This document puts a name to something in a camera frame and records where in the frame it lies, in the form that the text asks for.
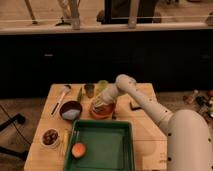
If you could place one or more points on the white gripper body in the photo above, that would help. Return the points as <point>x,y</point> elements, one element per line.
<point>109,94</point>

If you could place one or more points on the red orange bowl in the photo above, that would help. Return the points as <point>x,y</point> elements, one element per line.
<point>102,112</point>

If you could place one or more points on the grey blue towel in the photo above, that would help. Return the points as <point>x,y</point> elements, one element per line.
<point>99,104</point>

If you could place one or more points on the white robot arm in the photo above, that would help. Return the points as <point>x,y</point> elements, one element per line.
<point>189,142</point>

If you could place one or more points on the white bowl with dark fruit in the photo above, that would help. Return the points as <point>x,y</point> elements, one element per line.
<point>50,138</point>

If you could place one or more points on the light green cup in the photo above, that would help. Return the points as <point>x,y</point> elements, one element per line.
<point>101,85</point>

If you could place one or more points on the small dark cup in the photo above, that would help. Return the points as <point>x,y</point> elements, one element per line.
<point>89,89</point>

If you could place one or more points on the yellow black sponge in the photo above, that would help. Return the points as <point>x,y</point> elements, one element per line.
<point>134,106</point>

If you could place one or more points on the green plastic tray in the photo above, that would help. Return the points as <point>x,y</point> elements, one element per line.
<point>109,146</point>

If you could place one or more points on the orange fruit in tray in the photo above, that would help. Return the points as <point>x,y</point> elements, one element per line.
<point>78,150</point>

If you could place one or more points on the dark cabinet on counter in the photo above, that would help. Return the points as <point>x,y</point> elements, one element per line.
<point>117,12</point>

